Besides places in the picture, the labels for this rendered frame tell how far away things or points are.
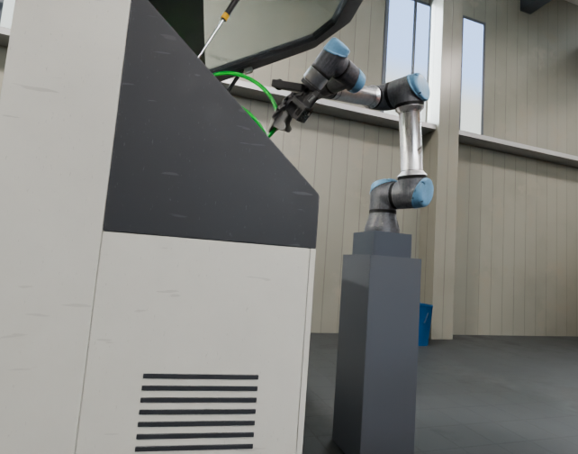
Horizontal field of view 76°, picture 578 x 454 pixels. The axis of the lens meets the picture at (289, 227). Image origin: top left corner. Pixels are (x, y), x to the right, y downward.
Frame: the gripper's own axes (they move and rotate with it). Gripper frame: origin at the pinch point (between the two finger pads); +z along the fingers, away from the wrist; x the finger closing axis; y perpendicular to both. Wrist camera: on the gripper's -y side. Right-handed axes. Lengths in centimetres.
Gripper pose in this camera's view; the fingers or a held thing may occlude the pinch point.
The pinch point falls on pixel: (271, 128)
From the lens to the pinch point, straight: 134.2
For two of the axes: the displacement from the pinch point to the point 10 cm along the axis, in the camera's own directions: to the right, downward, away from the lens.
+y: 6.7, 7.0, -2.3
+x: 4.1, -1.1, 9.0
